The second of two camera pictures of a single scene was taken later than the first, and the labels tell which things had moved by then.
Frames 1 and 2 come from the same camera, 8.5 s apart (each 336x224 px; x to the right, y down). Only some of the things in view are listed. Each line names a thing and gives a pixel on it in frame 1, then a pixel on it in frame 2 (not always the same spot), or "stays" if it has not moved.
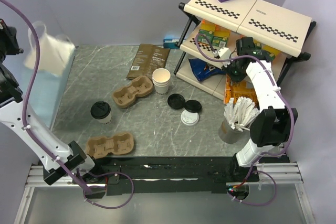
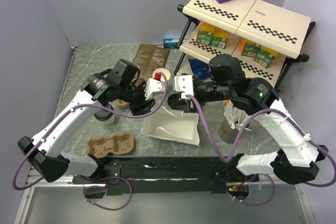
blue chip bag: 202,71 stays
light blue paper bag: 54,61 -> 177,126
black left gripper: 8,33 -> 138,108
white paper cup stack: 161,78 stays
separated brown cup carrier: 99,147 stays
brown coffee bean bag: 148,58 stays
